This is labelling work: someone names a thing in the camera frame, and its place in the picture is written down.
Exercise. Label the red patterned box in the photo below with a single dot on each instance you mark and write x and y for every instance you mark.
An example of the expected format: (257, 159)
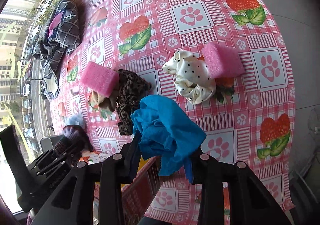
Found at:
(125, 191)

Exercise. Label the leopard print scarf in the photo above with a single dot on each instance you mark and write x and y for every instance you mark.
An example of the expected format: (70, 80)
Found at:
(132, 88)

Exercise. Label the large pink foam sponge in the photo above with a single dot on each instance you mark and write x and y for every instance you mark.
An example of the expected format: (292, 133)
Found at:
(100, 79)

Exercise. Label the purple knitted hat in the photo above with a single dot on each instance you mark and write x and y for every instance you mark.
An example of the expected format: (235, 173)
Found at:
(72, 135)

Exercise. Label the plaid star fabric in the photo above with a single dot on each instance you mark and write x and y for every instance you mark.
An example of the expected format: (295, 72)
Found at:
(61, 37)

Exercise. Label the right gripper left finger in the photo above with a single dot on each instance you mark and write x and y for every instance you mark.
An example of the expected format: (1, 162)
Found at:
(72, 201)

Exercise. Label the light blue fluffy cloth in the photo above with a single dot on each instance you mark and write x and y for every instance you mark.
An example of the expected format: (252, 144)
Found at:
(76, 119)

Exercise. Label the white polka dot scrunchie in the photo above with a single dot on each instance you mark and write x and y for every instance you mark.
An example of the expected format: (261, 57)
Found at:
(192, 80)

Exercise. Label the small pink foam sponge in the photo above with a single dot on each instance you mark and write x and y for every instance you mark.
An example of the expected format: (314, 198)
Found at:
(222, 61)

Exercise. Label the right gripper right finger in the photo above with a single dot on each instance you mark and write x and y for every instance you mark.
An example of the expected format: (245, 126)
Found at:
(250, 202)

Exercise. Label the pink strawberry tablecloth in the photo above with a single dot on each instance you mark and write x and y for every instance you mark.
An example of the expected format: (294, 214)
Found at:
(254, 121)

